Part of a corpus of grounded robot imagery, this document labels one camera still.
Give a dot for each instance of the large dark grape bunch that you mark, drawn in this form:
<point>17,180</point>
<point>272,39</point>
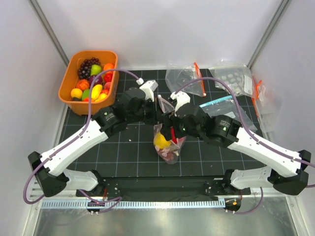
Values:
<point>170,156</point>

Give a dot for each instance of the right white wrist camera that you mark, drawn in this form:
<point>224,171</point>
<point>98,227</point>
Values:
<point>181,98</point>

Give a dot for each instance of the yellow pear toy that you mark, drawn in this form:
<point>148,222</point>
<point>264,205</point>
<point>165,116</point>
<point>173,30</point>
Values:
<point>95,69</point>

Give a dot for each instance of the orange pumpkin toy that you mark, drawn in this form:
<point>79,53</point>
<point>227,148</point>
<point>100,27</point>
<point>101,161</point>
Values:
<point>83,85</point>

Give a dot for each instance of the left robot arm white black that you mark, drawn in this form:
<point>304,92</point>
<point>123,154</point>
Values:
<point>52,175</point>

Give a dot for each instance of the orange zip clear bag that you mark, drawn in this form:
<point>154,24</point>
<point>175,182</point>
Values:
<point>178,75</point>

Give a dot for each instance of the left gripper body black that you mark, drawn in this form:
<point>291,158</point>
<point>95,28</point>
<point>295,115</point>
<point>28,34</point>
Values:
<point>148,113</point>

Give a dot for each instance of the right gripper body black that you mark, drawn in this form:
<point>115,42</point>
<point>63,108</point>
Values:
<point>180,131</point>

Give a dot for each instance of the white slotted cable duct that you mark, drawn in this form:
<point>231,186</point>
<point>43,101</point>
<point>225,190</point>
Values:
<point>87,204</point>

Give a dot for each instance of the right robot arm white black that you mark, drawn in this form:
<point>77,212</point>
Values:
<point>284,169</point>

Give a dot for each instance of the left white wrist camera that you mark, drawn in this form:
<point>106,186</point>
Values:
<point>147,87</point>

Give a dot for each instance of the small dark grape bunch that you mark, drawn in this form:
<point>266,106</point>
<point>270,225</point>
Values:
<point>84,70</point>

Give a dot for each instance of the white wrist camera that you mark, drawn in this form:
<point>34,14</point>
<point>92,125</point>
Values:
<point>147,87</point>
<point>181,98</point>

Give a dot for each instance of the yellow orange toy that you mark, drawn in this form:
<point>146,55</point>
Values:
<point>76,93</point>

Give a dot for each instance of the yellow lemon toy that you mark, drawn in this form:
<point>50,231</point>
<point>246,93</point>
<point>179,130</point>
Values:
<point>160,141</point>

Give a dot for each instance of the red round fruit toy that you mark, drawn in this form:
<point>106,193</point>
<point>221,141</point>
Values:
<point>173,138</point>

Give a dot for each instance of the orange tangerine toy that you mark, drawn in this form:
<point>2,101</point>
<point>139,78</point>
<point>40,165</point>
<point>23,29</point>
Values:
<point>108,66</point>

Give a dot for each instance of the yellow mango toy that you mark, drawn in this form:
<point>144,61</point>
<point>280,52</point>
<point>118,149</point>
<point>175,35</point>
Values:
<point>96,91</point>

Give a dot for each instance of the orange zip bag at right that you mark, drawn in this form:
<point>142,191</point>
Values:
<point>268,103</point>

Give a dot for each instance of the red bell pepper toy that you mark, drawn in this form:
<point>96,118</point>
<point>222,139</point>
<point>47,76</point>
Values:
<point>108,77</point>

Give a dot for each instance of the green starfruit toy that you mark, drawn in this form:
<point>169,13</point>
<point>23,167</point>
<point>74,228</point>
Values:
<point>85,94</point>

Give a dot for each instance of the black grid mat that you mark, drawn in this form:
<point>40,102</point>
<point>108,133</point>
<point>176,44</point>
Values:
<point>131,153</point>

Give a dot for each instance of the pink zip dotted bag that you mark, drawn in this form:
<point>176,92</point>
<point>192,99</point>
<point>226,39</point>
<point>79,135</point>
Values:
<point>167,107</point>

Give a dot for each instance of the orange plastic fruit bin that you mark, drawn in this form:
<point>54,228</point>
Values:
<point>71,78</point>

